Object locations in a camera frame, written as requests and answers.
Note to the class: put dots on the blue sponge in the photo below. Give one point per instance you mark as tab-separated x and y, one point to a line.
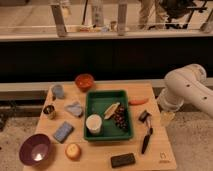
63	132

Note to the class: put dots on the crumpled blue cloth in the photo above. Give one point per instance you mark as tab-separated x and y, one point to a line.
75	109

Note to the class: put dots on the yellow round fruit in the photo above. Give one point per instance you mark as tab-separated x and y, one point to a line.
73	151

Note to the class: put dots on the purple bowl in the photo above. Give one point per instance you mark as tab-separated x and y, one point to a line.
35	149

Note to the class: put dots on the person in beige trousers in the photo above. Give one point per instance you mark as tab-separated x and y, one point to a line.
145	9

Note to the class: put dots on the white paper cup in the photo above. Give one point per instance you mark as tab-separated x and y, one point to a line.
94	124

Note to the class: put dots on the green plastic tray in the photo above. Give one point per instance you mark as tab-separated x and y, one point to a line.
97	102

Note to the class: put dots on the light blue cup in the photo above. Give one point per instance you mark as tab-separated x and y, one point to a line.
57	91

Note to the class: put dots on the black rectangular block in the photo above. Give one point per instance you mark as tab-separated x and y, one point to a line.
122	160

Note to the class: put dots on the orange bowl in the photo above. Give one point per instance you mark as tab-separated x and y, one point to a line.
84	82

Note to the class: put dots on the dark grape bunch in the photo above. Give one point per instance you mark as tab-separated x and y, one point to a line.
119	118

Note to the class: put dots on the black office chair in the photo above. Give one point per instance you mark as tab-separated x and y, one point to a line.
176	9

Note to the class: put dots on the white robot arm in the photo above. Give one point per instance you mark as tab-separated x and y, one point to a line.
186	84

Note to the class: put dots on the dark metal can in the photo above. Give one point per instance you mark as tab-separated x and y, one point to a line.
49	111

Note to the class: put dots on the orange carrot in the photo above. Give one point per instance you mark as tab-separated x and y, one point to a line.
138	101

